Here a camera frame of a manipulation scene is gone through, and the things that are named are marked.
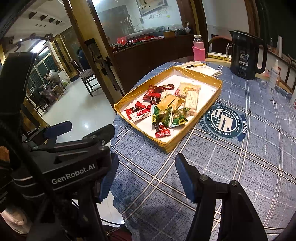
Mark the white paper notepad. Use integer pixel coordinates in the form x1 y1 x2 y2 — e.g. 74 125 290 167
178 61 222 77

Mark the small red candy packet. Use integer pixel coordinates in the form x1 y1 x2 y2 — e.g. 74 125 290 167
154 121 171 138

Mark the wooden chair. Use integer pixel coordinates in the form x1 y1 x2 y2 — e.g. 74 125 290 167
70 59 101 97

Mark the yellow tape measure ruler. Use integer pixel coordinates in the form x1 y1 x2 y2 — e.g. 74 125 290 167
207 52 231 61

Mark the black electric kettle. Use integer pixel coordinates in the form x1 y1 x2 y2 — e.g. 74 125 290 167
226 30 268 80

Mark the white red wafer packet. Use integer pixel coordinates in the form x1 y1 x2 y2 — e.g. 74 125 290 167
130 108 151 123

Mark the yellow egg yolk cracker pack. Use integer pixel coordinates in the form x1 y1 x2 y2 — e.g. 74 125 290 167
175 82 201 99

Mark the Golden Crown red wafer bar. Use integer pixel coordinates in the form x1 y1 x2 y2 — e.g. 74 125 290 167
158 84 175 91

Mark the green pea snack packet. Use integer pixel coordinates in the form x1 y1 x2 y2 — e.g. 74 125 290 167
170 108 190 128

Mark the green white snack packet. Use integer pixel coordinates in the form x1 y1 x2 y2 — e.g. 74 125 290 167
152 106 173 127

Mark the yellow taped white tray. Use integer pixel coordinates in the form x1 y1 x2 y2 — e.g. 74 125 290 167
114 66 222 152

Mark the red black candy packet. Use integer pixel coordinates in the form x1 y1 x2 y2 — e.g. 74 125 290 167
125 101 146 120

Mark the pink sleeved water bottle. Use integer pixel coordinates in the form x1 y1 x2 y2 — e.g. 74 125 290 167
192 35 205 61

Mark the long beige biscuit pack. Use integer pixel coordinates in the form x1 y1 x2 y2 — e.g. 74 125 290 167
184 90 199 116

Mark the white pillow snack packet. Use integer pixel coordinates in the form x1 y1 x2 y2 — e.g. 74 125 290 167
160 91 170 100

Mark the yellow black pen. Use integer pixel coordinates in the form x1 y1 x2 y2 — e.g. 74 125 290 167
185 63 207 68

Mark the white gloved left hand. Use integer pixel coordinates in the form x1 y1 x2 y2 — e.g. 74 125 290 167
1 206 32 235

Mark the dark red puffy snack bag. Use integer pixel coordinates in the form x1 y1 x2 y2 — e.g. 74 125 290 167
142 85 163 101

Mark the small yellow snack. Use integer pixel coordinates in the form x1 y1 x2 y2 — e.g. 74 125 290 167
156 94 184 111

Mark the dark wooden sideboard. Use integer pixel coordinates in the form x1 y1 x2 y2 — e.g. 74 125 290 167
113 35 194 93

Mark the red black bottom candy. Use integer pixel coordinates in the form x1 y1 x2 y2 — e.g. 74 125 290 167
147 96 160 109

